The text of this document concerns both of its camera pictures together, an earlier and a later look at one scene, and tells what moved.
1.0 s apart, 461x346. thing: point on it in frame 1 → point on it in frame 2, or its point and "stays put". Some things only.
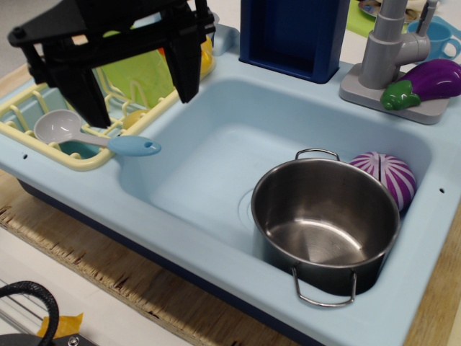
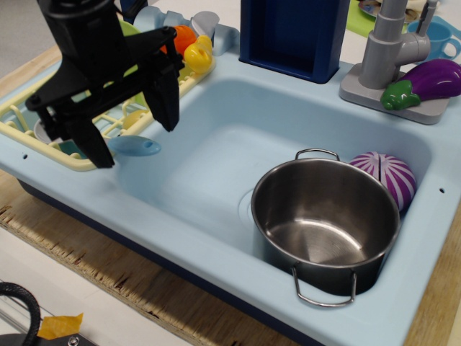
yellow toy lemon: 132,116 stays put
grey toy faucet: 382,55 stays put
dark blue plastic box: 302,38 stays put
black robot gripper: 65,42 → 101,65
